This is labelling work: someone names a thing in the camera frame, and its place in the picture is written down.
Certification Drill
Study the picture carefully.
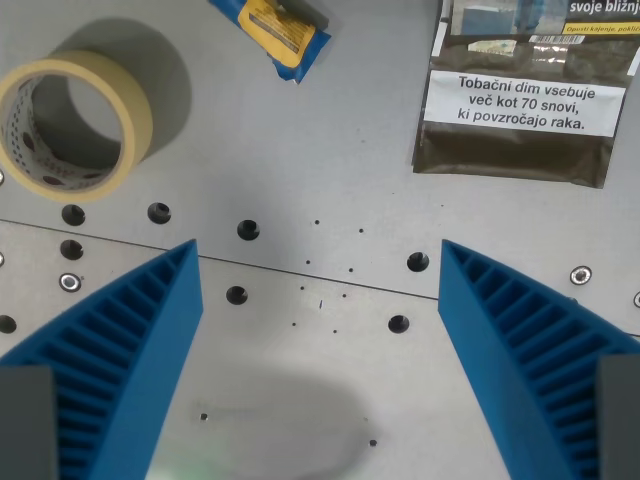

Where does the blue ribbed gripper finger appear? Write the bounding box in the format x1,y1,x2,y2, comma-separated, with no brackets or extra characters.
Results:
437,238,640,480
0,238,205,480

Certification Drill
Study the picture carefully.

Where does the blue and yellow snack bag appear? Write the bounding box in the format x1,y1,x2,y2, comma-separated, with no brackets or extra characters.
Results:
207,0,333,85

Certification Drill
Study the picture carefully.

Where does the beige masking tape roll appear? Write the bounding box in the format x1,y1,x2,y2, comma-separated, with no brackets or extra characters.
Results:
0,49,154,204

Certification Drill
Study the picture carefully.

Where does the brown tobacco pouch with warning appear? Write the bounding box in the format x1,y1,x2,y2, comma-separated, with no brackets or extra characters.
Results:
411,0,640,190

